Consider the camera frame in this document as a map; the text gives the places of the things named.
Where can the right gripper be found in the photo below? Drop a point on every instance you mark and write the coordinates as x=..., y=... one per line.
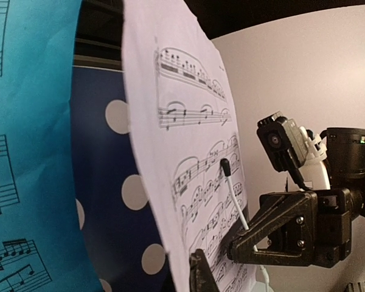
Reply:
x=337, y=208

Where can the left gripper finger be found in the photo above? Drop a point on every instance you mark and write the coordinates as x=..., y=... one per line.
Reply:
x=201, y=278

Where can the white music stand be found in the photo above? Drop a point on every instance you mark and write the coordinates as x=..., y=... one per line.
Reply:
x=118, y=226

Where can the purple sheet music page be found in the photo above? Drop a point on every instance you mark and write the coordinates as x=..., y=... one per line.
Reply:
x=184, y=132

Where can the blue sheet music page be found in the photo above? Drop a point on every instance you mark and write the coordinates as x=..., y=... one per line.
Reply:
x=41, y=244

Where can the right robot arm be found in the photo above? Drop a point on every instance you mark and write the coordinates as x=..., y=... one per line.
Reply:
x=346, y=160

